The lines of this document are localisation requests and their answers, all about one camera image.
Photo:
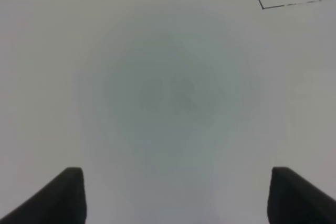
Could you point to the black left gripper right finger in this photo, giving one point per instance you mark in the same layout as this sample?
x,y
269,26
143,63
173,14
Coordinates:
x,y
292,199

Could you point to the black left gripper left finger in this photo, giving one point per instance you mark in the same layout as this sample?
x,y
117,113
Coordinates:
x,y
62,200

